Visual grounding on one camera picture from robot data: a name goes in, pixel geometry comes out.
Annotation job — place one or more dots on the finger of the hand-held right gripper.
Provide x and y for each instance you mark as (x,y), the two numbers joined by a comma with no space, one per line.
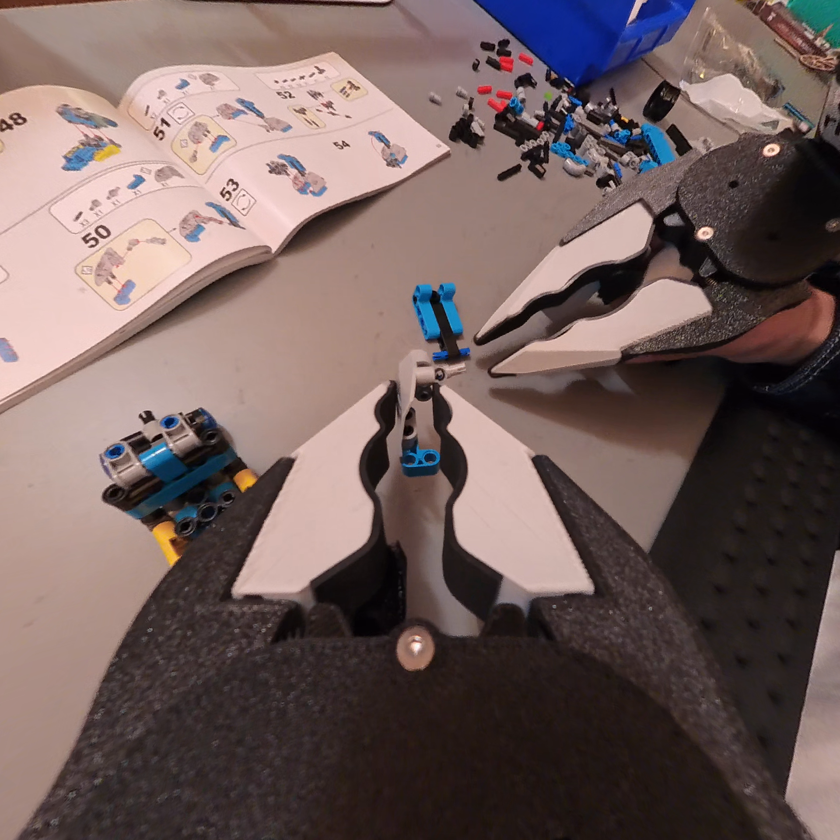
(623,321)
(590,243)

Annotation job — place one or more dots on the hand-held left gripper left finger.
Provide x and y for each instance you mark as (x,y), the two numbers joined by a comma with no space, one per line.
(315,518)

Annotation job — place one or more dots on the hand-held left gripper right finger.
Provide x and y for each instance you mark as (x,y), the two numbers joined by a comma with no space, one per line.
(518,518)

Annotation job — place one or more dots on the pile of small brick parts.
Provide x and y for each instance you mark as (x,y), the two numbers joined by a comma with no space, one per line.
(558,131)

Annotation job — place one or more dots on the blue grey brick assembly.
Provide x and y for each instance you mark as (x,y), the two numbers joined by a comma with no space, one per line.
(408,387)

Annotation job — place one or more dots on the blue beams black axle assembly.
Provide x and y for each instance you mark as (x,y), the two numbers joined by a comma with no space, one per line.
(426,312)

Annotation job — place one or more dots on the grey desk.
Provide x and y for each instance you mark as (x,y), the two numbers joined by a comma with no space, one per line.
(262,341)

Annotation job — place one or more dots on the person's right hand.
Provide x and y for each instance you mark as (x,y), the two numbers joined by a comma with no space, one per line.
(774,334)

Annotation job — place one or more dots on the clear plastic bag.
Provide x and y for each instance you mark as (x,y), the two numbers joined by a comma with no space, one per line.
(722,98)

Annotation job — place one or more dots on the black rubber tire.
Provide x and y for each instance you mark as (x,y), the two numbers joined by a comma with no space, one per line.
(661,100)

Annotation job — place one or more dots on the blue yellow brick vehicle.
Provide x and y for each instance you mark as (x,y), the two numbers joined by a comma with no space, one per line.
(157,459)

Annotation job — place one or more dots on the wooden model kit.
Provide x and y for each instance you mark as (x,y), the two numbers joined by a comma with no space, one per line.
(807,39)

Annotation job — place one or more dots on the blue plastic bin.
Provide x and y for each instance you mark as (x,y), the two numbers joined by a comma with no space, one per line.
(577,26)

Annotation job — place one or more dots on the open instruction booklet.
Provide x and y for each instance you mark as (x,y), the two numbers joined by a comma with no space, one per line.
(197,197)

